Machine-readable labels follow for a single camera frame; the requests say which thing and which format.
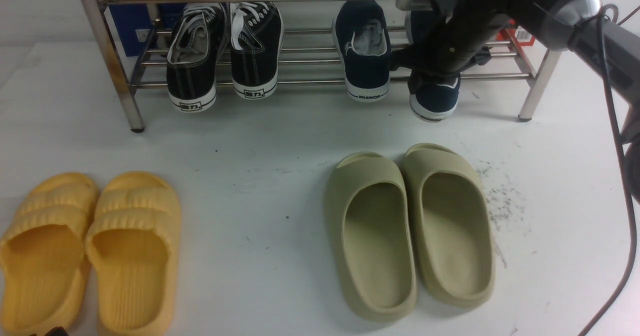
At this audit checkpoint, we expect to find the olive slide sandal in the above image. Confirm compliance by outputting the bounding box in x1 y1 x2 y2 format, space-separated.
400 143 495 309
323 152 418 323

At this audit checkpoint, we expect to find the red box behind rack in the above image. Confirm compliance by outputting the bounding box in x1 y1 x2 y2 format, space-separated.
505 20 536 47

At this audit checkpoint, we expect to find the black canvas sneaker right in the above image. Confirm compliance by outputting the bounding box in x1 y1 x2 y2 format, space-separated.
230 2 284 101

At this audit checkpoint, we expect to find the blue box behind rack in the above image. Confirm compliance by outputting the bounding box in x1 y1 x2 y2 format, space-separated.
109 3 186 57

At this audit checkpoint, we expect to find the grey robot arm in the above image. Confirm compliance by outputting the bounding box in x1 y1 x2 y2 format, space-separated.
390 0 640 143

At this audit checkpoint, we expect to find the olive slide sandal right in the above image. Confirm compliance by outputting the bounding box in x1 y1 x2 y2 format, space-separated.
400 143 495 309

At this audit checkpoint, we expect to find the black cable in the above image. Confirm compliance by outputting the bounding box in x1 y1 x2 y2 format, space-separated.
577 3 638 336

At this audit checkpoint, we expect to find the navy canvas shoe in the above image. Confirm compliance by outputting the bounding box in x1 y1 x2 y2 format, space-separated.
405 10 461 123
331 0 393 102

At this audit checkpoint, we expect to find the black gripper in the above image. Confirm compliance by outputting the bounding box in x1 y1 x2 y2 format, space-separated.
390 0 512 92

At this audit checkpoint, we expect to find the black canvas sneaker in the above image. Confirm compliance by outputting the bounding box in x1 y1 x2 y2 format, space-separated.
166 3 229 113
230 2 284 101

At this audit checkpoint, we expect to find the black canvas sneaker left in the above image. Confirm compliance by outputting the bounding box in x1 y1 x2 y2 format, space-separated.
166 3 229 113

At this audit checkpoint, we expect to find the yellow slide sandal right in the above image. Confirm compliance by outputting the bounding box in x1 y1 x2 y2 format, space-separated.
84 170 182 336

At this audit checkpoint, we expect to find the steel shoe rack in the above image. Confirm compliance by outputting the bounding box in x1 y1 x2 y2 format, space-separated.
71 0 598 133

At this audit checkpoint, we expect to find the yellow slide sandal left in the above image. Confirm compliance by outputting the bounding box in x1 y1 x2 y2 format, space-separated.
1 172 99 336

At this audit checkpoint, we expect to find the olive slide sandal left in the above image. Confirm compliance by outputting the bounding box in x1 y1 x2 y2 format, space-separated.
323 152 418 323

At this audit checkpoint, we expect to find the yellow slide sandal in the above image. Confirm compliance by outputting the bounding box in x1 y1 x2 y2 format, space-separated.
84 170 182 336
1 172 99 336

